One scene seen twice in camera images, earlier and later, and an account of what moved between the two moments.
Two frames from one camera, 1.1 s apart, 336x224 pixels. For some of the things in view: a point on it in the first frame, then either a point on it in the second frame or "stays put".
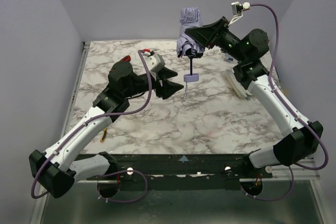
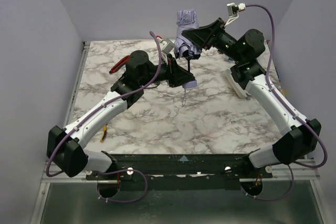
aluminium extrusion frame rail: [300, 172] stays put
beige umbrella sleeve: [240, 89] stays put
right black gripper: [220, 31] stays put
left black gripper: [158, 84] to [170, 70]
